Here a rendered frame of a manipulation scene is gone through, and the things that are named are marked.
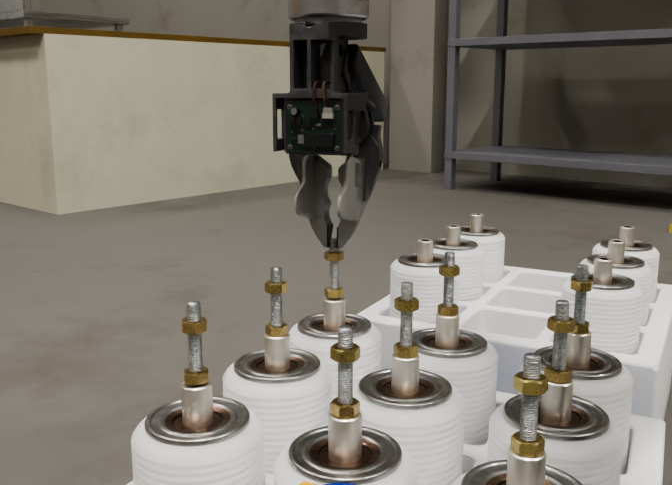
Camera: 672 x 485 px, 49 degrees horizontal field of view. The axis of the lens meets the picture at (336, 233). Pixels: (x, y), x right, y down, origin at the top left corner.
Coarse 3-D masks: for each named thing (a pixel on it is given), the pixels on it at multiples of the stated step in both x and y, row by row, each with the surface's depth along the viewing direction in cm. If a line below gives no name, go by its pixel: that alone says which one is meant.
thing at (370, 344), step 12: (372, 324) 76; (300, 336) 72; (360, 336) 72; (372, 336) 73; (300, 348) 72; (312, 348) 71; (324, 348) 70; (360, 348) 71; (372, 348) 72; (324, 360) 71; (360, 360) 71; (372, 360) 72; (336, 372) 71; (360, 372) 71; (336, 384) 71; (336, 396) 71
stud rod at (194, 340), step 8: (192, 304) 52; (192, 312) 52; (200, 312) 52; (192, 320) 52; (192, 336) 52; (200, 336) 52; (192, 344) 52; (200, 344) 52; (192, 352) 52; (200, 352) 53; (192, 360) 52; (200, 360) 53; (192, 368) 52; (200, 368) 53
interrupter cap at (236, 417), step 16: (176, 400) 56; (224, 400) 57; (160, 416) 54; (176, 416) 54; (224, 416) 54; (240, 416) 54; (160, 432) 51; (176, 432) 51; (192, 432) 52; (208, 432) 51; (224, 432) 51; (240, 432) 52
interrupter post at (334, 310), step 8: (328, 304) 73; (336, 304) 73; (344, 304) 74; (328, 312) 73; (336, 312) 73; (344, 312) 74; (328, 320) 74; (336, 320) 73; (344, 320) 74; (328, 328) 74; (336, 328) 74
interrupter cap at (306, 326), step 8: (304, 320) 76; (312, 320) 76; (320, 320) 76; (352, 320) 76; (360, 320) 76; (368, 320) 76; (304, 328) 73; (312, 328) 73; (320, 328) 74; (360, 328) 74; (368, 328) 73; (312, 336) 72; (320, 336) 71; (328, 336) 71; (336, 336) 71
